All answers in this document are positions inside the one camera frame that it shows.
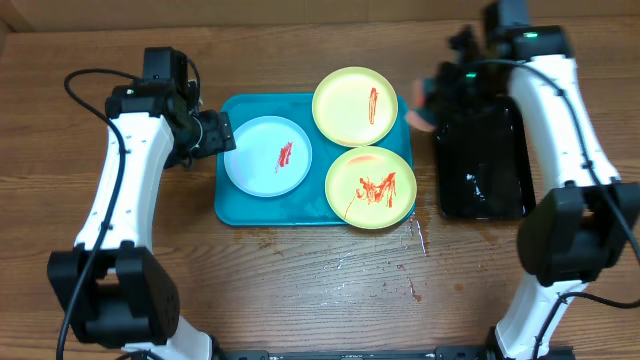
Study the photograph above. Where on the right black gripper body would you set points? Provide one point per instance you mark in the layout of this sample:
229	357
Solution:
462	89

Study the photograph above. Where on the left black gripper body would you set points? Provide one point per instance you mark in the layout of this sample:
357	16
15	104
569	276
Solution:
206	137

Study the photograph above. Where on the grey pink sponge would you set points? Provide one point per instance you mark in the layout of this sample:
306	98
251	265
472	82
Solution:
417	118

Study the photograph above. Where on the light blue plate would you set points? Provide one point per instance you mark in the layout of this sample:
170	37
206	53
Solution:
273	155

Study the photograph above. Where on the yellow-green plate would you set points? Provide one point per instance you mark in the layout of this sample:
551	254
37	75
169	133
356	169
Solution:
371	187
355	106

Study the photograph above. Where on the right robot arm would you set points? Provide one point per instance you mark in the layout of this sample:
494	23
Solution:
584	212

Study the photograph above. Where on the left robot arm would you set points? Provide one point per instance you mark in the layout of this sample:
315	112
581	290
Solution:
113	290

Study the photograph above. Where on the black rectangular tray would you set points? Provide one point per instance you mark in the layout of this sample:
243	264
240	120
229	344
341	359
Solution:
482	161

